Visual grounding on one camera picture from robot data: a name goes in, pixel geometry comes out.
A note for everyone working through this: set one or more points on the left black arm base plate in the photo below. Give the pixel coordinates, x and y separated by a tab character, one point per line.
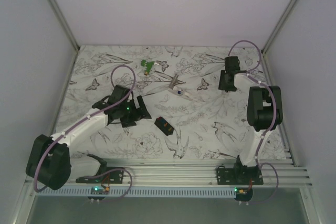
112	175

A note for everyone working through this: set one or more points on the silver clip with blue knob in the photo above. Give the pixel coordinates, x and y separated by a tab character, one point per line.
180	92

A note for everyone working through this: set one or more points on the aluminium mounting rail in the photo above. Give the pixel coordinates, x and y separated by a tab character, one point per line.
201	172

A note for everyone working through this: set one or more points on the right controller board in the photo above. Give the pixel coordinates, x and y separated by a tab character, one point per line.
243	194

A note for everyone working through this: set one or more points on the left controller board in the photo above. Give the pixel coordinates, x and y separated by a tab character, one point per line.
98	193

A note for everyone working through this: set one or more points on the controller board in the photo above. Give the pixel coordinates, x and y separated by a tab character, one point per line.
243	194
98	193

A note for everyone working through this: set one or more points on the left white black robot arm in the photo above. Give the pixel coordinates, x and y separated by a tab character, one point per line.
50	161

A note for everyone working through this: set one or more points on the green circuit board connector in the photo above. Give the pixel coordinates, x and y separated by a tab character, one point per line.
148	65

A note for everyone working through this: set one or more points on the black fuse box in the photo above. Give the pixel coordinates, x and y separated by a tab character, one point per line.
164	126

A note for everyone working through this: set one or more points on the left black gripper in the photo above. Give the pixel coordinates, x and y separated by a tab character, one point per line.
139	113

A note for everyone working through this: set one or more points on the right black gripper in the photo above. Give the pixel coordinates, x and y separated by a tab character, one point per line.
222	86

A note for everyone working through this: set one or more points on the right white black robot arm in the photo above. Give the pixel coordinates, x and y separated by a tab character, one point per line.
264	107

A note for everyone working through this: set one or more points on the floral printed table mat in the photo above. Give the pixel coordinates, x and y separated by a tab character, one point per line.
211	126

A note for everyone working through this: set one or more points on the slotted grey cable duct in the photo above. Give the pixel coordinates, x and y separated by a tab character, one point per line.
136	191

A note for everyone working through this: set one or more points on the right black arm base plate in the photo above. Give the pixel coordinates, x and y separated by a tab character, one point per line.
239	176

